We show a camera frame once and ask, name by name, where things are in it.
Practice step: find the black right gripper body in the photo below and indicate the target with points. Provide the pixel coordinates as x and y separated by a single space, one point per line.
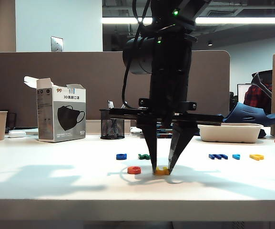
169 78

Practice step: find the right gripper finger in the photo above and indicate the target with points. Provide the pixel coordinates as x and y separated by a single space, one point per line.
151 140
179 143

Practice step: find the yellow letter u magnet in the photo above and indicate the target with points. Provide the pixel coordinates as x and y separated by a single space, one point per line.
162 172

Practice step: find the red letter c magnet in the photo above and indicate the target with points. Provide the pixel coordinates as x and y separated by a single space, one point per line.
134 170

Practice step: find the yellow letter p magnet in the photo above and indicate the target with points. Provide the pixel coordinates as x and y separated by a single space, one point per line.
256 157

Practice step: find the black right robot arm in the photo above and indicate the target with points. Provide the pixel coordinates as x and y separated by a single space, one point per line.
138 57

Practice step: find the letter magnet pack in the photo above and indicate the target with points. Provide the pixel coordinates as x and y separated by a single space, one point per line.
164 131
163 136

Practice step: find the green letter w magnet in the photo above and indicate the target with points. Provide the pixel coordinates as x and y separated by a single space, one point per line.
142 156

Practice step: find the blue letter g magnet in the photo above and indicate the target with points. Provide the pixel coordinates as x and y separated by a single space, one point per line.
121 156

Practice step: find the dark blue letter m magnet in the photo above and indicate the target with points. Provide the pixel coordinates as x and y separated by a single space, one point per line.
217 156

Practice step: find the light blue letter r magnet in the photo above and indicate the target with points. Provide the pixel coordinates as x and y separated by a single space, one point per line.
236 156

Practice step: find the small white flat packet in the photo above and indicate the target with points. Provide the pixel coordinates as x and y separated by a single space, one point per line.
134 130

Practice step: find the black mesh pen holder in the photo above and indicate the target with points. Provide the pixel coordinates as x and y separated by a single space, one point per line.
111 130

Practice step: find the beige pulp food tray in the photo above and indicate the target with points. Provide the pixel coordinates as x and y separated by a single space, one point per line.
230 133

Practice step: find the round ceiling spot lamp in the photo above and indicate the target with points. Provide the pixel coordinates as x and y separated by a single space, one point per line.
210 43

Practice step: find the black and white pen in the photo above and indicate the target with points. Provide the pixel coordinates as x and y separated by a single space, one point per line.
110 104

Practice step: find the computer monitor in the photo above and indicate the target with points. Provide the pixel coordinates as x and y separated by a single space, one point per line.
241 91

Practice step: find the navy blue foam slipper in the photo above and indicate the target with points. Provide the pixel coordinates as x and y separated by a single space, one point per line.
251 114

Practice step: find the red plaid jacket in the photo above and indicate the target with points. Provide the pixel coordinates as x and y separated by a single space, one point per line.
256 97

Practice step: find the black office chair back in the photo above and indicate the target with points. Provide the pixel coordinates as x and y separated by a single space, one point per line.
262 77

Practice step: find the grey face mask box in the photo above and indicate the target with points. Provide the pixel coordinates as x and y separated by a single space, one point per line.
61 119

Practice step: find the white ceiling light strip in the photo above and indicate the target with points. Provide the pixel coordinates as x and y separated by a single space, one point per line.
247 20

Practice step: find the brown desk partition panel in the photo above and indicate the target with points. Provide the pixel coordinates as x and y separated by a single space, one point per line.
56 69

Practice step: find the white earbuds case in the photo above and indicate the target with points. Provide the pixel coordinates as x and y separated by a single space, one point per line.
17 134

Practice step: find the metal wall switch plate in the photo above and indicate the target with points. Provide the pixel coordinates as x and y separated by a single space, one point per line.
57 44

